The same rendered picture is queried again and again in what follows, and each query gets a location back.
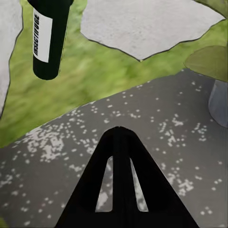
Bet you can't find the insectifuge atomizer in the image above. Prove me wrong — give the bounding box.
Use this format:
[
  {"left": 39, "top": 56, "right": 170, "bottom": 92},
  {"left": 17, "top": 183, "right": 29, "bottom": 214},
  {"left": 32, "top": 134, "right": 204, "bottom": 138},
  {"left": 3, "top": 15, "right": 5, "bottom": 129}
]
[{"left": 33, "top": 0, "right": 71, "bottom": 80}]

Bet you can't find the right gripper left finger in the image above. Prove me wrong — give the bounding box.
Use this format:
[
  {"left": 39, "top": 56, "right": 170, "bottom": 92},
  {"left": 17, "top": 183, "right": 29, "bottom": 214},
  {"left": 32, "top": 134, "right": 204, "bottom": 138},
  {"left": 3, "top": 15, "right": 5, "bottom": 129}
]
[{"left": 55, "top": 126, "right": 126, "bottom": 228}]

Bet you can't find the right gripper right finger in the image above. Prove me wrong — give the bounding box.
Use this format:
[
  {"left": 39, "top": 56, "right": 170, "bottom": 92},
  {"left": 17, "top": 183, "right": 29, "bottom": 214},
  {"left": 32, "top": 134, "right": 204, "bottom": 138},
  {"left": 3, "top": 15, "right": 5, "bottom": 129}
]
[{"left": 120, "top": 127, "right": 199, "bottom": 228}]

